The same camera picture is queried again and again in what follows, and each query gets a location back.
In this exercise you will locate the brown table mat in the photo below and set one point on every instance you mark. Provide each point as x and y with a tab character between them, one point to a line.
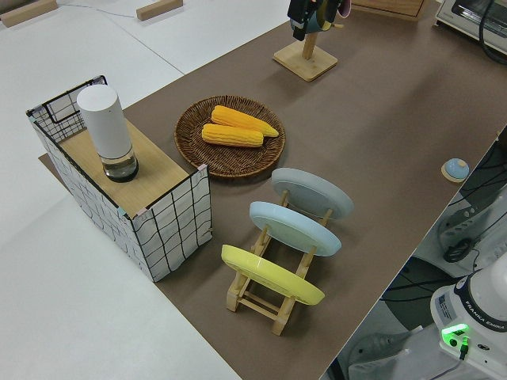
376	118

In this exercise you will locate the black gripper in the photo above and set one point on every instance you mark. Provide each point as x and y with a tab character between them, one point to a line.
302	10

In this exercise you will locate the pink mug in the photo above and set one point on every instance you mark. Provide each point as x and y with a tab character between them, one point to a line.
344	8

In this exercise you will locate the wooden plate rack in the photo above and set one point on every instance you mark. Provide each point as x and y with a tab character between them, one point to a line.
233	299

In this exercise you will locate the white grid pattern box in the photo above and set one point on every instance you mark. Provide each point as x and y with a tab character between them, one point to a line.
174	233

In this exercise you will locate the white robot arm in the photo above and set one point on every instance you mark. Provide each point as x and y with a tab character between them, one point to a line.
481	293

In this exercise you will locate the light blue plate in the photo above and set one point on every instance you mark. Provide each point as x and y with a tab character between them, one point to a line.
293	227

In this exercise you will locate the black plug adapter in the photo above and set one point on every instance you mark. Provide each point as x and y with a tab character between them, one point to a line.
457	251

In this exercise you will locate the grey plate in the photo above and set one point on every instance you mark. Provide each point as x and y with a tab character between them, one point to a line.
313	194

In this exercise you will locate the yellow plate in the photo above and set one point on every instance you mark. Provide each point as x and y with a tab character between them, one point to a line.
269	277

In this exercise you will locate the light wooden cabinet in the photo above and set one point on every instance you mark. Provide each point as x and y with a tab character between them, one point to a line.
422	8

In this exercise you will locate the teal mug yellow inside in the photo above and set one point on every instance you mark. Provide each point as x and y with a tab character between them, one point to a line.
318	23

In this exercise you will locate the yellow corn cob blunt tip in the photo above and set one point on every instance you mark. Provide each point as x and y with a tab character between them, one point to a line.
231	135

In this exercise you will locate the wooden block strip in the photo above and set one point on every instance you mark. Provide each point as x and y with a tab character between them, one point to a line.
158	10
27	14

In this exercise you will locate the round brown wicker basket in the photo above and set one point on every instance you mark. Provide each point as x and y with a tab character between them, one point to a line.
233	158

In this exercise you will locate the yellow corn cob pointed tip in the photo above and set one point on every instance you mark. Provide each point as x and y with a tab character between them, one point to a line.
237	118

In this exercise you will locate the white cylindrical grinder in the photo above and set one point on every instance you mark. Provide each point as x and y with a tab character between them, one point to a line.
105	126

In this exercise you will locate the wooden mug tree stand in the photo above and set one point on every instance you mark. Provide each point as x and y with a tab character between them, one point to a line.
305	63

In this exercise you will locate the white power strip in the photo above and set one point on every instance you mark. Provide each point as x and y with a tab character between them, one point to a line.
461	219

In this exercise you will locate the white grey plastic housing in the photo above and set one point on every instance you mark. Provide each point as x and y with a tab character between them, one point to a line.
376	350

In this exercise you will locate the light wooden drawer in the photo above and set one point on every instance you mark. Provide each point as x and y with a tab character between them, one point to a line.
384	4

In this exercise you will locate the white toaster oven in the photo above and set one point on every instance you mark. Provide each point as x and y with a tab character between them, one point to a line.
455	20

